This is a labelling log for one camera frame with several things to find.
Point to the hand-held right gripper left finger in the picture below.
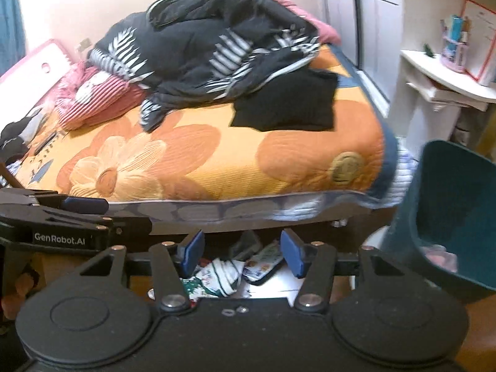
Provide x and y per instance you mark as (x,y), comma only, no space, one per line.
(193,252)

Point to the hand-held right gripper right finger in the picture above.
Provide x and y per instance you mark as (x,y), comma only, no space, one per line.
(292,252)

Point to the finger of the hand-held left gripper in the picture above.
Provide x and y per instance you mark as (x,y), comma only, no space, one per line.
(128,226)
(85,204)

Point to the teal trash bin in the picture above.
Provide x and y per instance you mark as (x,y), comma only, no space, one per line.
(403,217)

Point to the floral patterned packet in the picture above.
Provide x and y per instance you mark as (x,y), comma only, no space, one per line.
(263,263)

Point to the green white wrapper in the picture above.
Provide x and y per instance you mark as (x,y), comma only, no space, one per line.
(217,279)

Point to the orange floral bedspread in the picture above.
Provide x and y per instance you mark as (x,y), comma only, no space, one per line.
(217,162)

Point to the dark clothes pile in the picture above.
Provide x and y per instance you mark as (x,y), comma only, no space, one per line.
(15,131)

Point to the pink striped pillow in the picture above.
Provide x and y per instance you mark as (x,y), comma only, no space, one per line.
(100,100)

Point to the pink crumpled wrapper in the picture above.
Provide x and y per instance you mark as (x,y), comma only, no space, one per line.
(438,255)

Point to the black cloth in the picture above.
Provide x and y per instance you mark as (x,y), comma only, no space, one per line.
(286,104)

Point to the pink headboard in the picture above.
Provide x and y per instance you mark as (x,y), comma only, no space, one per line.
(50,52)

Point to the dark leaf-print blanket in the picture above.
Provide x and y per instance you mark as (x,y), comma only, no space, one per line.
(186,46)

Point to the blue curtain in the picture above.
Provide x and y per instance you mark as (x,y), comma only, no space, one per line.
(9,27)

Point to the white crumpled papers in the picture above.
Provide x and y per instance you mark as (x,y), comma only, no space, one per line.
(438,93)

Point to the pink blanket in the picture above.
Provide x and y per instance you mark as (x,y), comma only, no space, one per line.
(329,33)

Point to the white corner shelf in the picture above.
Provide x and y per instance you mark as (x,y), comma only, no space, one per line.
(418,58)

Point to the white wardrobe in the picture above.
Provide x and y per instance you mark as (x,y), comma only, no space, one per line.
(372,27)

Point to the small green figurine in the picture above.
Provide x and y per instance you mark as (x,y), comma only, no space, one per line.
(428,50)

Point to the pink pen holder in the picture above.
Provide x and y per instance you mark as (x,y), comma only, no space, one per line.
(453,54)

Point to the red-bordered paper sheet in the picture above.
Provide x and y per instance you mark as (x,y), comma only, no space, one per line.
(482,38)

